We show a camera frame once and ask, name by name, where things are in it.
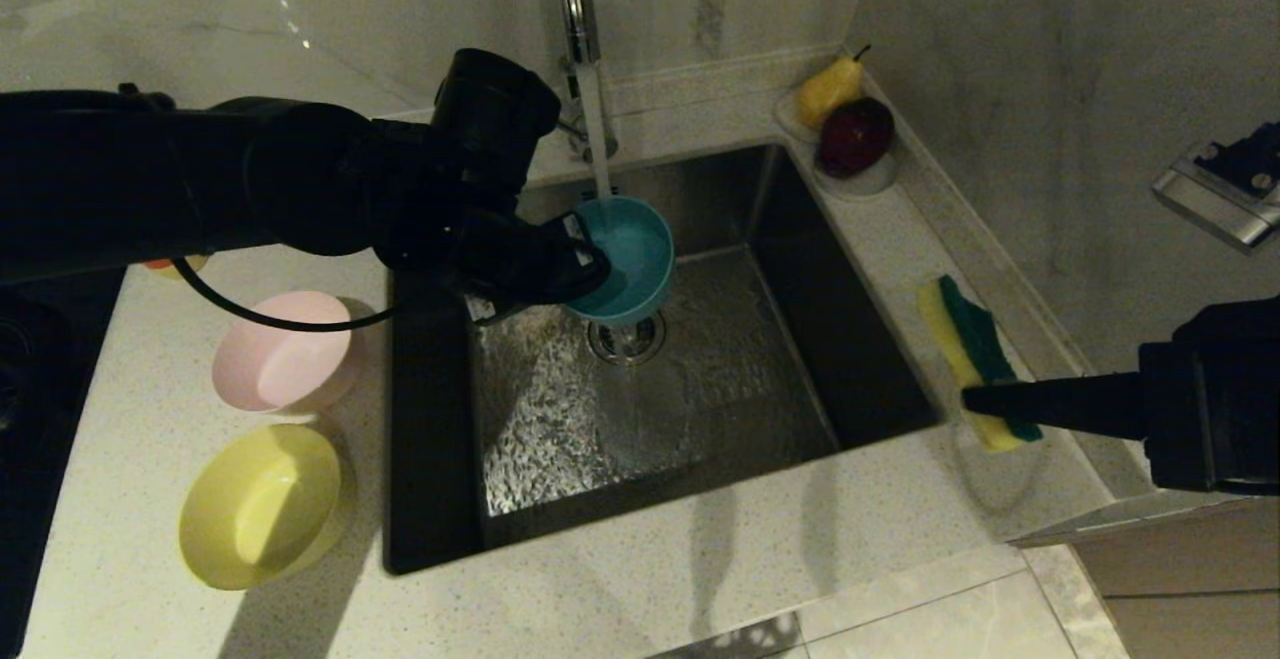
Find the wood tone cabinet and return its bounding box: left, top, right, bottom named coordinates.
left=1070, top=499, right=1280, bottom=659

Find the round metal drain strainer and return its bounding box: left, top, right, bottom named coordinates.
left=588, top=311, right=667, bottom=368

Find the dark red apple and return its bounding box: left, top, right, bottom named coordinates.
left=815, top=98, right=894, bottom=180

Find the yellow plastic bowl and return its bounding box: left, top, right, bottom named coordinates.
left=178, top=423, right=353, bottom=592

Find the blue plastic bowl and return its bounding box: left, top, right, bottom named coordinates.
left=563, top=196, right=676, bottom=328

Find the black glass cooktop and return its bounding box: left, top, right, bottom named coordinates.
left=0, top=269, right=126, bottom=655

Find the stainless steel sink basin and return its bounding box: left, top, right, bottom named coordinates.
left=383, top=142, right=941, bottom=575

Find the small white dish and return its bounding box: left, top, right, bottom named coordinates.
left=772, top=89, right=898, bottom=202

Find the green and yellow sponge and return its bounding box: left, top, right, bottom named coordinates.
left=917, top=275, right=1043, bottom=454

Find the dish soap bottle orange label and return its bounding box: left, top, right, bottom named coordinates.
left=143, top=254, right=211, bottom=281

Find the yellow pear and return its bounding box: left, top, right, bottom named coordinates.
left=795, top=46, right=869, bottom=133

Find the running water stream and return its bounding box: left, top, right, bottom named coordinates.
left=580, top=64, right=615, bottom=205

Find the pink plastic bowl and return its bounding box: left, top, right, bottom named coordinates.
left=211, top=290, right=363, bottom=414

